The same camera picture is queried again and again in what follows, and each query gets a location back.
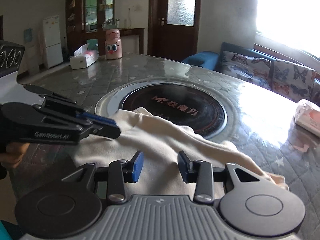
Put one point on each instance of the white refrigerator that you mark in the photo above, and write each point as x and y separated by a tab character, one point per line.
52	42

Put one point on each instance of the soft tissue pack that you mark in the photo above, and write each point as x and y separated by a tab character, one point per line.
310	117

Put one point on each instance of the water dispenser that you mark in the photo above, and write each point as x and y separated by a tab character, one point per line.
28	36

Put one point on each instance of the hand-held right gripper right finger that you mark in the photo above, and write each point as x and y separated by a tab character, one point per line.
183	167

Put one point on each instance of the blue sofa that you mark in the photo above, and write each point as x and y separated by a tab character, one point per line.
202	58

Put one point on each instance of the built-in round induction cooker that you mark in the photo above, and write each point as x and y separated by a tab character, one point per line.
175	100

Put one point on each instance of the dark wooden display cabinet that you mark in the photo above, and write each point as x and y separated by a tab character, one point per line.
75	35

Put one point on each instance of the pink cartoon thermos bottle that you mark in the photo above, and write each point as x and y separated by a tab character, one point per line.
113	45

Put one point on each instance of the person's left hand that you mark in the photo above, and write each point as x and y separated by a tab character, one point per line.
16	153

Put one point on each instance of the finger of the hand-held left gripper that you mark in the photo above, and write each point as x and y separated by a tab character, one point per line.
100	120
107	131

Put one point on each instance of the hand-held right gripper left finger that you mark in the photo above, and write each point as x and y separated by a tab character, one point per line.
138	167

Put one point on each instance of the person's teal clothing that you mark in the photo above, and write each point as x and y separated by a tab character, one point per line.
4	230

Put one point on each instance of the dark wooden glass-panel door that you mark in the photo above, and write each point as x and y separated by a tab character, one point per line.
160	40

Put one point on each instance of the cream long-sleeve garment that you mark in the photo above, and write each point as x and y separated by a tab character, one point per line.
155	135

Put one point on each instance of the white tissue box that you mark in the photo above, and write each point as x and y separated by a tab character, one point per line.
82	60

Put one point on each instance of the window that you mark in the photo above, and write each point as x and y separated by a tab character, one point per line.
287	10

